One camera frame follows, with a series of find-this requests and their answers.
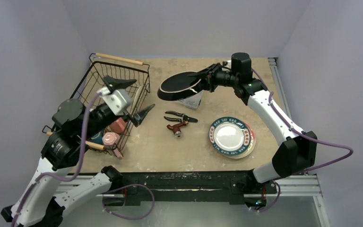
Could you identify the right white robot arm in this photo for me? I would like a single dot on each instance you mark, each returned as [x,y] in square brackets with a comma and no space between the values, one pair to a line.
[153,148]

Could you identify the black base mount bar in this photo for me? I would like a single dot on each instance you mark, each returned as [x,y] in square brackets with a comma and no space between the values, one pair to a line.
[233,187]

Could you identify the black wire dish rack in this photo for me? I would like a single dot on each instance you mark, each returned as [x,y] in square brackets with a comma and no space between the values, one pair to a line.
[86,92]

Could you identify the pink ceramic mug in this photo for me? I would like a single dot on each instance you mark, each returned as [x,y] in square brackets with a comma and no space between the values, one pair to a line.
[118,126]

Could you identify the blue ceramic cup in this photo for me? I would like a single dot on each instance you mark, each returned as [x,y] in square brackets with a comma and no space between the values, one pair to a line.
[97,138]

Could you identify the clear plastic screw box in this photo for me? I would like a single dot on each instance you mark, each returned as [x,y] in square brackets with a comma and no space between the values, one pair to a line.
[192,102]

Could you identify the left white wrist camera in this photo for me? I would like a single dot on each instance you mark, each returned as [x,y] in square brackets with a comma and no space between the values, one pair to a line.
[118,101]

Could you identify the black handled pliers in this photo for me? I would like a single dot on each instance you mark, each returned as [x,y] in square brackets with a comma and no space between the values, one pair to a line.
[179,117]

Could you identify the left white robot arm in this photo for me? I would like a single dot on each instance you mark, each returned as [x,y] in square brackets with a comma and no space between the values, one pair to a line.
[40,205]

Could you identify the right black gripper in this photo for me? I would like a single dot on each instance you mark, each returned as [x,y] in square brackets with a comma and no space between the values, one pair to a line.
[212,77]

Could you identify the red brown faucet tap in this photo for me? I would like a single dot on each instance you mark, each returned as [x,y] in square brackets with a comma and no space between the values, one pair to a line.
[176,128]

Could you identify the green rimmed plate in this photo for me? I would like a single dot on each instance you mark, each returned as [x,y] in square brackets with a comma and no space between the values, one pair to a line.
[229,136]

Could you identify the small cream saucer plate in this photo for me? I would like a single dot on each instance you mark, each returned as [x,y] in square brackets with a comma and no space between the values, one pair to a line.
[137,97]

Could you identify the pink faceted ceramic cup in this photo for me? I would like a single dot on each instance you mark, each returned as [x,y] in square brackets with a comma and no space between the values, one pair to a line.
[110,140]

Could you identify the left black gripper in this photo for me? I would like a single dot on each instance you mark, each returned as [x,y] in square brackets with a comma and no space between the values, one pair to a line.
[114,82]

